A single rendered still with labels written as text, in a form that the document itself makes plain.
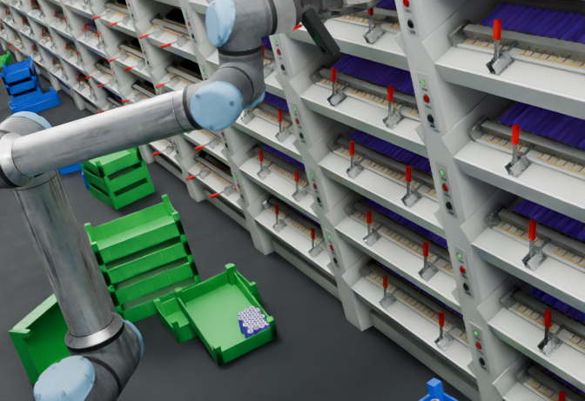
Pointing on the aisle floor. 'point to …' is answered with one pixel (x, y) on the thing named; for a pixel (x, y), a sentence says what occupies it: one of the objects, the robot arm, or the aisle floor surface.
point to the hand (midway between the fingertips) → (373, 3)
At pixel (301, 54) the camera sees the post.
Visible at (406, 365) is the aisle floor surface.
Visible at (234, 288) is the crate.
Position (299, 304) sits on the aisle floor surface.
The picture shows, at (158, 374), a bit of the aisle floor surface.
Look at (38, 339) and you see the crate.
